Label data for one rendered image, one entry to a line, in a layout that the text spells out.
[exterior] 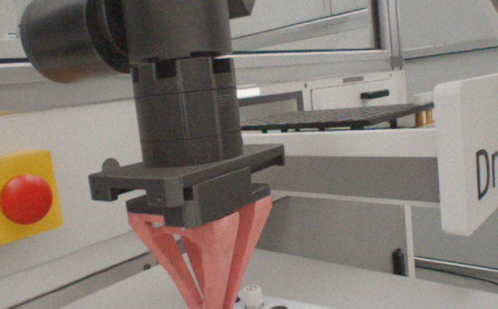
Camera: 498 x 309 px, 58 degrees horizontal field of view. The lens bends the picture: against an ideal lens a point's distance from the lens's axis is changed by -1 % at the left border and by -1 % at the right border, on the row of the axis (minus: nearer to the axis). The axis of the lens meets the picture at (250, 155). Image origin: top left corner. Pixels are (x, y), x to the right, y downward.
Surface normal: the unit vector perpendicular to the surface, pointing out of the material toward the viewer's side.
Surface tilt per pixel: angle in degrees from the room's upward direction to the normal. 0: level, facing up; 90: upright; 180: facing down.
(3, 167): 90
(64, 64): 128
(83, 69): 140
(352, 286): 0
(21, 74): 90
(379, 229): 90
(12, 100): 90
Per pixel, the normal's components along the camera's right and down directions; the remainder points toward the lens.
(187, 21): 0.30, 0.10
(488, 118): 0.73, 0.00
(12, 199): 0.55, 0.00
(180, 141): -0.03, 0.14
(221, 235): 0.80, 0.35
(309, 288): -0.12, -0.98
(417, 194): -0.66, 0.18
